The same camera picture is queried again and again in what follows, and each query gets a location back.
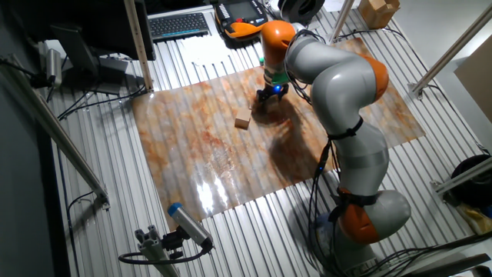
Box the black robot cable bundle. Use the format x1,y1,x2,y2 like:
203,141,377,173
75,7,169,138
284,28,366,277

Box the silver cylindrical camera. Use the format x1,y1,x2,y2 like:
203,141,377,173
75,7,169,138
45,48,64,89

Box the black camera cable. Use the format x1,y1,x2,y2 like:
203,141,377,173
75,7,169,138
118,244,211,266

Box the orange marble pattern mat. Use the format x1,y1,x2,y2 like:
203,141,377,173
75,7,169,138
131,37,427,232

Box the black bag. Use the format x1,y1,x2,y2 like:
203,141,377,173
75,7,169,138
450,154,492,209

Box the orange black teach pendant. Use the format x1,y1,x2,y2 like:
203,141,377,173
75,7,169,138
214,0,270,42

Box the silver metal post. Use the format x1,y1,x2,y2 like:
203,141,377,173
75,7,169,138
329,0,356,43

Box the large cardboard panel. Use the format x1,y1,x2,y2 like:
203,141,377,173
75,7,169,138
453,45,492,125

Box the small cardboard box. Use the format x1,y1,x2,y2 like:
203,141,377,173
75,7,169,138
357,0,401,30

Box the beige upright post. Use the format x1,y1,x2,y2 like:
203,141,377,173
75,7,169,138
122,0,155,94

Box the black floor cables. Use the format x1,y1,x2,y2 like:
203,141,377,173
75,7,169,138
359,230,492,277

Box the yellow plastic bag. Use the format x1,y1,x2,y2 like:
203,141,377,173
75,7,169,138
456,202,492,236

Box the large wooden cube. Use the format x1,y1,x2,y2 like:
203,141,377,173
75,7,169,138
234,107,253,131

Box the silver camera blue cap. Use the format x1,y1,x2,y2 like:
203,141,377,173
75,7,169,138
167,202,214,252

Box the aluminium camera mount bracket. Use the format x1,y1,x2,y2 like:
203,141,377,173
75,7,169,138
134,225,181,277

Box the black table cable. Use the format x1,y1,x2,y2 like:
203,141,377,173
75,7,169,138
56,83,148,121

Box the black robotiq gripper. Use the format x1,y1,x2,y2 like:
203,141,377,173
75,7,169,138
256,82,291,105

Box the aluminium frame strut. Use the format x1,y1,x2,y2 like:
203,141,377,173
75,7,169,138
0,53,111,211
407,2,492,101
430,156,492,195

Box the black computer keyboard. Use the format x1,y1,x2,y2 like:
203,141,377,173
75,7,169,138
148,12,212,44

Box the white paper sheet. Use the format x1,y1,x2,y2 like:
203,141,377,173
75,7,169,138
178,35,258,68

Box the black round spool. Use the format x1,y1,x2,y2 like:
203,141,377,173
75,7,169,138
277,0,326,25

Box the black computer monitor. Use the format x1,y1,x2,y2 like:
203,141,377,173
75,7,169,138
11,0,157,96

